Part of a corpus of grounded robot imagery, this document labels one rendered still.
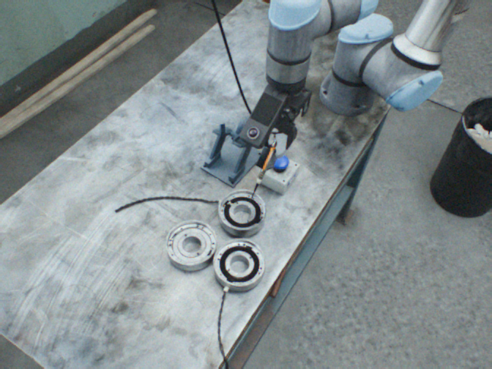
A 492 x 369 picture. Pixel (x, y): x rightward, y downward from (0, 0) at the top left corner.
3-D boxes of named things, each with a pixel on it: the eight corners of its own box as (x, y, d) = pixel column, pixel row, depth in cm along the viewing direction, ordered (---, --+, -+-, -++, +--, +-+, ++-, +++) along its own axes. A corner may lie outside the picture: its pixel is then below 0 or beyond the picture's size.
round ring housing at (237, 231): (274, 213, 101) (275, 203, 98) (249, 247, 96) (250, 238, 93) (236, 192, 104) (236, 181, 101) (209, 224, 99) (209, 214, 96)
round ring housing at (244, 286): (229, 239, 97) (229, 230, 94) (272, 261, 94) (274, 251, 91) (204, 280, 92) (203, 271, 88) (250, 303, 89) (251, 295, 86)
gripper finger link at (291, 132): (296, 148, 90) (298, 115, 83) (292, 153, 89) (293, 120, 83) (277, 140, 92) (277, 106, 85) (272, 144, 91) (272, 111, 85)
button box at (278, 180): (283, 195, 104) (285, 184, 100) (257, 182, 106) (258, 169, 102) (300, 173, 108) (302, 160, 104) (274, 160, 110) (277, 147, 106)
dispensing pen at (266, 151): (241, 198, 98) (269, 129, 91) (250, 195, 101) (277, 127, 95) (249, 203, 97) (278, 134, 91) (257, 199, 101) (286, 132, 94)
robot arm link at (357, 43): (357, 47, 121) (371, -1, 110) (392, 75, 115) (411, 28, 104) (322, 62, 117) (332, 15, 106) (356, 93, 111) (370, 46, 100)
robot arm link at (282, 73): (296, 72, 73) (255, 52, 75) (292, 93, 77) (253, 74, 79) (319, 48, 76) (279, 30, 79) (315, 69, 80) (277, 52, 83)
